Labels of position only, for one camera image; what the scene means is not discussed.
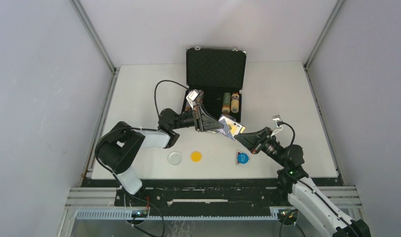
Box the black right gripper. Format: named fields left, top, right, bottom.
left=235, top=126, right=287, bottom=167

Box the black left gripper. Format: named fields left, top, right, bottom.
left=171, top=105, right=224, bottom=133

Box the playing card deck box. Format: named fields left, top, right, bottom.
left=217, top=115, right=245, bottom=141

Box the green yellow chip stack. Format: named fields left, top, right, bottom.
left=222, top=92, right=231, bottom=115

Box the yellow blue chip stack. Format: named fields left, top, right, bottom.
left=230, top=93, right=240, bottom=114

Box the black poker set case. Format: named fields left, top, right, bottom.
left=181, top=46, right=247, bottom=123

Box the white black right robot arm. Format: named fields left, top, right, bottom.
left=224, top=127, right=371, bottom=237

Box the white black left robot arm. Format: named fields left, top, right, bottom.
left=94, top=105, right=224, bottom=206

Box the yellow round button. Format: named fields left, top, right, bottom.
left=190, top=151, right=202, bottom=162

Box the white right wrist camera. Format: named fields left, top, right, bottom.
left=271, top=115, right=283, bottom=136

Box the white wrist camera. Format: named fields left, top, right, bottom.
left=184, top=89, right=199, bottom=112
left=271, top=115, right=283, bottom=136

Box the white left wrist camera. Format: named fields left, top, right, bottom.
left=184, top=89, right=199, bottom=112

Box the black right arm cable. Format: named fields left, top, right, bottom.
left=277, top=121, right=361, bottom=237

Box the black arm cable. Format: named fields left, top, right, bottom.
left=154, top=79, right=191, bottom=120
left=277, top=121, right=361, bottom=237

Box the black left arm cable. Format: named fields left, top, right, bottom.
left=154, top=79, right=191, bottom=120

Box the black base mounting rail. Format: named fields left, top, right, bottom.
left=114, top=178, right=292, bottom=217

